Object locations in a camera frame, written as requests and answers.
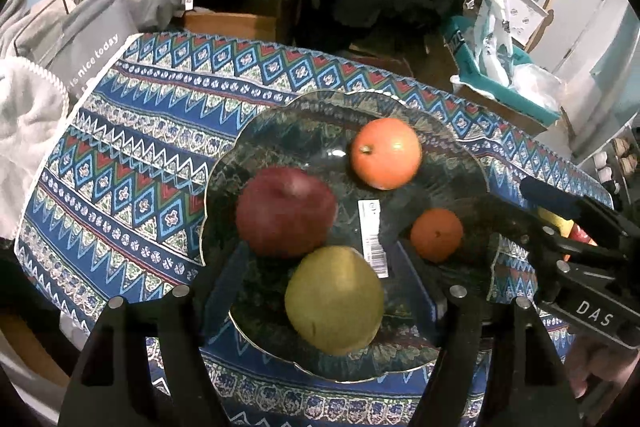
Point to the blue patterned tablecloth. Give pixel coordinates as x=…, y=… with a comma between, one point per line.
x=125, y=147

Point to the grey printed tote bag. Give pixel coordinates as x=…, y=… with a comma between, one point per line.
x=85, y=37

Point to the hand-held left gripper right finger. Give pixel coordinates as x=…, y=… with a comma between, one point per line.
x=465, y=337

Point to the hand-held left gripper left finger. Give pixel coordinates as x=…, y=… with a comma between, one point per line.
x=180, y=322

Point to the group of assorted shoes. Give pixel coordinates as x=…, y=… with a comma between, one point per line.
x=612, y=167

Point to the plain yellow pear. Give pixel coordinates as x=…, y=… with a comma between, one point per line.
x=335, y=302

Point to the white door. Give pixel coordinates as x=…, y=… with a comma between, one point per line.
x=590, y=57

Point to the wooden drawer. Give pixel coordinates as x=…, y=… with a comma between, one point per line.
x=230, y=26

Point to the white patterned box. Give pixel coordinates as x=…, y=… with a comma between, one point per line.
x=527, y=14

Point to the white printed rice bag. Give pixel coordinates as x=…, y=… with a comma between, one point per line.
x=495, y=17

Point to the small tangerine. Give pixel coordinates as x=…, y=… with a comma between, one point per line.
x=436, y=235

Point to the clear plastic bag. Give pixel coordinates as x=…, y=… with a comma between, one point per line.
x=535, y=87

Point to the dark glass plate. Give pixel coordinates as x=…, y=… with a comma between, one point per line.
x=300, y=127

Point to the large orange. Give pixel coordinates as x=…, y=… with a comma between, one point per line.
x=385, y=152

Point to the teal plastic bin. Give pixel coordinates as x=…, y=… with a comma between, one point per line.
x=465, y=52

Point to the dark red apple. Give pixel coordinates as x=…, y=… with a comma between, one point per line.
x=285, y=212

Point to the large cardboard box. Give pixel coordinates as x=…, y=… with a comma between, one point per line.
x=505, y=109

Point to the person's right hand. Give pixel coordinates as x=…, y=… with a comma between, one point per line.
x=590, y=367

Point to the white towel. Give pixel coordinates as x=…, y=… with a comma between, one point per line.
x=30, y=132

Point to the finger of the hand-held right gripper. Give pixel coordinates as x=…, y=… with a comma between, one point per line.
x=515, y=222
x=550, y=199

